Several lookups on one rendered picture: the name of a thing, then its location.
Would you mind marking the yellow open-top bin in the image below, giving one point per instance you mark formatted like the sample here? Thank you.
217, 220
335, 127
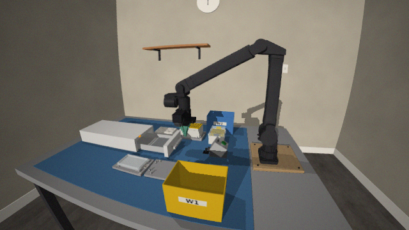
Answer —
196, 201

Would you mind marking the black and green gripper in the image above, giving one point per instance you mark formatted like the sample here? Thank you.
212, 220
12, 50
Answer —
186, 125

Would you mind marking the white button box with green key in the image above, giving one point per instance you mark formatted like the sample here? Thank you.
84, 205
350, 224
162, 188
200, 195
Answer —
217, 149

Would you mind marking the blue bench mat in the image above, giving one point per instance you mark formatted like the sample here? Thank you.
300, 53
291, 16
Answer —
89, 166

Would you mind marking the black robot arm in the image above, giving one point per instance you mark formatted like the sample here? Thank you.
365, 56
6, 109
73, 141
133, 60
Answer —
267, 134

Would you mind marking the white multiwell plate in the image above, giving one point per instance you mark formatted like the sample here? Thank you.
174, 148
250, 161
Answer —
133, 162

